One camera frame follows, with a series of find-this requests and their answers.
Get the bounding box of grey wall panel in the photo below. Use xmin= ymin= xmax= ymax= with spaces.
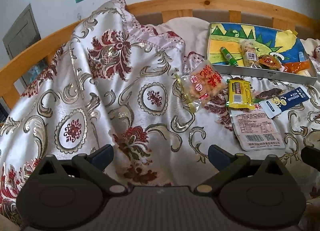
xmin=3 ymin=4 xmax=41 ymax=59

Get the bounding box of grey metal tray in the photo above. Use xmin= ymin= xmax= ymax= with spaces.
xmin=206 ymin=22 xmax=318 ymax=86

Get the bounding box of dark dried meat packet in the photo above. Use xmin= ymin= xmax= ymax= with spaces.
xmin=255 ymin=88 xmax=284 ymax=100

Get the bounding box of clear rice cracker bag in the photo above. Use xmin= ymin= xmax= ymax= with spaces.
xmin=175 ymin=60 xmax=227 ymax=113

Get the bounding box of white pillow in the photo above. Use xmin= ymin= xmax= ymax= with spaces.
xmin=155 ymin=17 xmax=210 ymax=65

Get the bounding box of yellow snack bar packet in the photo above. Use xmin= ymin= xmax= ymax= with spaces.
xmin=226 ymin=79 xmax=255 ymax=110

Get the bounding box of mixed nuts clear bag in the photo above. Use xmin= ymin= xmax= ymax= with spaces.
xmin=240 ymin=40 xmax=258 ymax=68

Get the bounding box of brown orange snack packet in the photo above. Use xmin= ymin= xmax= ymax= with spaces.
xmin=258 ymin=55 xmax=281 ymax=70

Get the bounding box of white kelp snack pouch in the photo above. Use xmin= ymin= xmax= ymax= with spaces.
xmin=229 ymin=104 xmax=285 ymax=152

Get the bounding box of green sausage stick packet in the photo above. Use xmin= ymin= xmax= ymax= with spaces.
xmin=220 ymin=47 xmax=238 ymax=66

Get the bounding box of wooden bed frame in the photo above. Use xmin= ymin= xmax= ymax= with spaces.
xmin=1 ymin=0 xmax=319 ymax=108

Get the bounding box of orange spicy tofu packet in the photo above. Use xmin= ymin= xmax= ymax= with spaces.
xmin=283 ymin=60 xmax=310 ymax=74

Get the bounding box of floral satin bed cover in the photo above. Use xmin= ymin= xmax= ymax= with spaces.
xmin=1 ymin=0 xmax=319 ymax=230

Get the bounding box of blue white stick packet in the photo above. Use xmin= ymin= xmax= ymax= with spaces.
xmin=259 ymin=87 xmax=310 ymax=119

